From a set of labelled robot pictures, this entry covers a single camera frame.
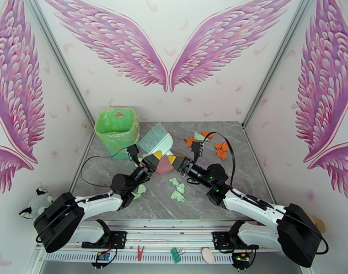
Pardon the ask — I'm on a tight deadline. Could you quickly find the pink plastic dustpan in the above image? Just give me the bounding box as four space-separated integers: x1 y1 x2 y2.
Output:
156 156 174 176

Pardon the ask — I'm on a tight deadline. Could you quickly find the orange cloth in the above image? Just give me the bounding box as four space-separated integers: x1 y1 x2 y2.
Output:
214 141 230 153

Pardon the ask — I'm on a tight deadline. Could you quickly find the green plastic trash bin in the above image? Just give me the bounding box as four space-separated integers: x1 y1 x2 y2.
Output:
105 130 141 160

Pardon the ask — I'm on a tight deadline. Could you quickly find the green plastic bin liner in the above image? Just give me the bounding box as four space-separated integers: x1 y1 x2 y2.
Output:
94 107 141 153

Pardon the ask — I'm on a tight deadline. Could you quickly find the small circuit board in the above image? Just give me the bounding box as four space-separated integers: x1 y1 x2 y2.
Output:
91 252 117 268
230 252 256 268

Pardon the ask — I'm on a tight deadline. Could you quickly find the cream oval tag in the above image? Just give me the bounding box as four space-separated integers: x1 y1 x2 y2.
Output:
202 247 215 265

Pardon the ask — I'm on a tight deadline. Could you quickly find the green binder clip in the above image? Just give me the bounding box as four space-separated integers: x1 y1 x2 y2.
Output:
170 247 186 264

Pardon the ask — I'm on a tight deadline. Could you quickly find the grey white husky plush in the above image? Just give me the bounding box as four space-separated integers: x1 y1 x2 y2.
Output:
19 187 56 220

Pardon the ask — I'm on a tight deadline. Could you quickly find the brown teddy bear plush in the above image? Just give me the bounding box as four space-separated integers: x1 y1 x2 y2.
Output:
305 211 327 234

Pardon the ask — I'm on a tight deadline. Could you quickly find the aluminium mounting rail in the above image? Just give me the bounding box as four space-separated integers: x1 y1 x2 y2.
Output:
35 219 280 253

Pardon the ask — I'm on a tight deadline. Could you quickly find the white slotted cable duct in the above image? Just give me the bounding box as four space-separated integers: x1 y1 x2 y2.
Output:
43 252 235 264

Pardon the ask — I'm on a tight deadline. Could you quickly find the aluminium corner post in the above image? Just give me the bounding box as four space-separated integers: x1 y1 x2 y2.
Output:
241 0 319 129
22 0 96 128

